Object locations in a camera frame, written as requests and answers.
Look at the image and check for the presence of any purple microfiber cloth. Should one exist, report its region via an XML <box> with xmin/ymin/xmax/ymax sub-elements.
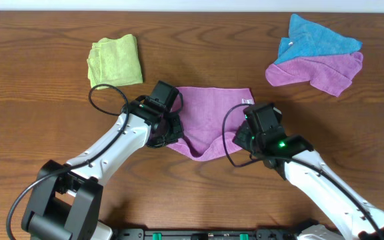
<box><xmin>168</xmin><ymin>87</ymin><xmax>254</xmax><ymax>161</ymax></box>

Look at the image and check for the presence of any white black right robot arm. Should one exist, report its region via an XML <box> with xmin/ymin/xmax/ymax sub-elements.
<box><xmin>233</xmin><ymin>122</ymin><xmax>384</xmax><ymax>239</ymax></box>

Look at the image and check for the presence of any crumpled purple cloth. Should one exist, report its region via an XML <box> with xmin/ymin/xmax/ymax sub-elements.
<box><xmin>265</xmin><ymin>51</ymin><xmax>363</xmax><ymax>97</ymax></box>

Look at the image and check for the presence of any folded green cloth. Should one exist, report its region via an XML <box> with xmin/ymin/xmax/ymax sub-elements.
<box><xmin>87</xmin><ymin>34</ymin><xmax>143</xmax><ymax>87</ymax></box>

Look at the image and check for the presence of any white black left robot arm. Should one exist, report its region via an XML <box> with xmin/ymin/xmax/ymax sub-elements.
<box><xmin>21</xmin><ymin>97</ymin><xmax>183</xmax><ymax>240</ymax></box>

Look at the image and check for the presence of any blue cloth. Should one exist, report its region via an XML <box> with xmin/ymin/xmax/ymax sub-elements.
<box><xmin>274</xmin><ymin>14</ymin><xmax>363</xmax><ymax>65</ymax></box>

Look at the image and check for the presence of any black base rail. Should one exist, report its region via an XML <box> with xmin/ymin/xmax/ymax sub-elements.
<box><xmin>111</xmin><ymin>229</ymin><xmax>297</xmax><ymax>240</ymax></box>

